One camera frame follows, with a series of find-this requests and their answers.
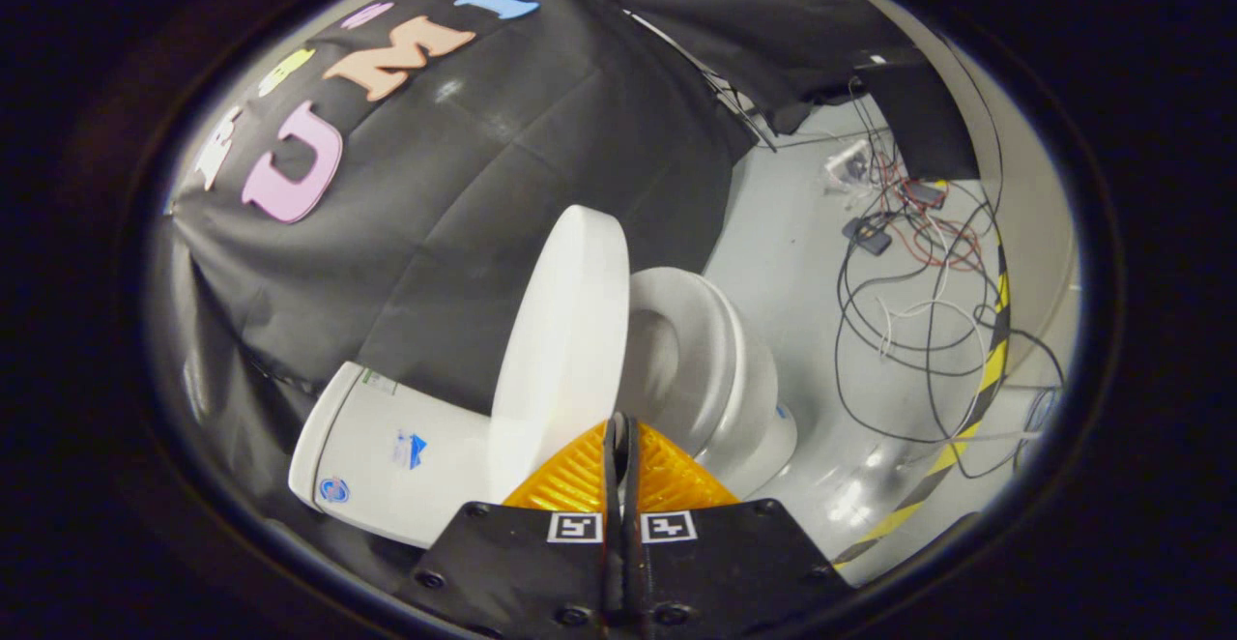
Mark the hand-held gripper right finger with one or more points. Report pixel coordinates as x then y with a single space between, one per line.
725 572

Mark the small black device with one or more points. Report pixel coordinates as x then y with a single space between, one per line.
867 236

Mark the white ceramic toilet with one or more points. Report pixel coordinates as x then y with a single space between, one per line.
387 485

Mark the yellow black hazard tape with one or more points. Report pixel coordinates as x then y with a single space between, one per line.
991 369

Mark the white toilet lid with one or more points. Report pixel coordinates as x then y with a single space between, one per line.
565 331

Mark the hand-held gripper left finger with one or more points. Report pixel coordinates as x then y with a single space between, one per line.
522 572

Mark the white power strip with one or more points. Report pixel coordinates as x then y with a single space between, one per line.
848 161

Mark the white toilet seat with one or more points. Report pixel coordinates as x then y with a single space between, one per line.
720 331

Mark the black box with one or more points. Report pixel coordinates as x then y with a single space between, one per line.
933 128

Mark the black backdrop cloth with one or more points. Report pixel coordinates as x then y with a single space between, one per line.
483 186

